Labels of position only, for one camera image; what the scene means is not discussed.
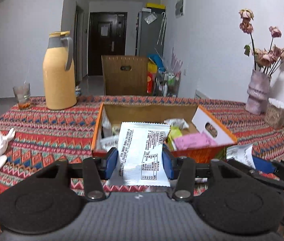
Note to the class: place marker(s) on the wire storage rack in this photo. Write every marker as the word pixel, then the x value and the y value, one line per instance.
pixel 167 84

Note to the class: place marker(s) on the patterned red tablecloth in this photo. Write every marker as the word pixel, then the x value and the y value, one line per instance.
pixel 58 192

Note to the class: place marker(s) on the white silver snack packet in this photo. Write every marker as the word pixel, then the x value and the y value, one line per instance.
pixel 179 123

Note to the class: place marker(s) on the orange cardboard snack box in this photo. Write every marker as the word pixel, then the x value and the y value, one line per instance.
pixel 200 120

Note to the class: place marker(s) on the yellow box on refrigerator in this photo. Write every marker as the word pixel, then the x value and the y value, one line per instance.
pixel 155 6

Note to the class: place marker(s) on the clear container with seeds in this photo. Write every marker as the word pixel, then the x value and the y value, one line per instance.
pixel 274 115

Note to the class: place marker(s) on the dark entrance door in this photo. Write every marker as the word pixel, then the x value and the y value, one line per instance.
pixel 107 36

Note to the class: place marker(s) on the drinking glass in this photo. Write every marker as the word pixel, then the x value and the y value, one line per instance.
pixel 22 95

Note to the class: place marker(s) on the wall electrical panel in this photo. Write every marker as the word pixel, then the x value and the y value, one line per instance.
pixel 180 8

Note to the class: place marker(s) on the pink snack packet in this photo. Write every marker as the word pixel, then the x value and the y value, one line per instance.
pixel 194 141

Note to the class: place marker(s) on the pink ceramic vase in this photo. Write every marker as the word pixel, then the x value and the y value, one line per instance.
pixel 258 93

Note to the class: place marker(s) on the dried pink roses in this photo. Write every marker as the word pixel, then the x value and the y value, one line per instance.
pixel 266 60

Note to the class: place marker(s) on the white label snack packet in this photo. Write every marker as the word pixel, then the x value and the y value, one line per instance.
pixel 139 161

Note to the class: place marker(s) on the grey refrigerator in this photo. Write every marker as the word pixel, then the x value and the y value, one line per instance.
pixel 150 32

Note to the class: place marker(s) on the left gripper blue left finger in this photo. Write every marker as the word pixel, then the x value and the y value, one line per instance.
pixel 110 163

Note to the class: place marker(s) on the yellow thermos jug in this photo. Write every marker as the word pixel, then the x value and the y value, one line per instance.
pixel 59 72

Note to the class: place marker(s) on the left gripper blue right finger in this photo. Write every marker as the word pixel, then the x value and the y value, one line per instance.
pixel 168 163

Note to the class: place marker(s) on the white crumpled snack packet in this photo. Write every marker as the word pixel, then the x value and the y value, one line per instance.
pixel 242 154

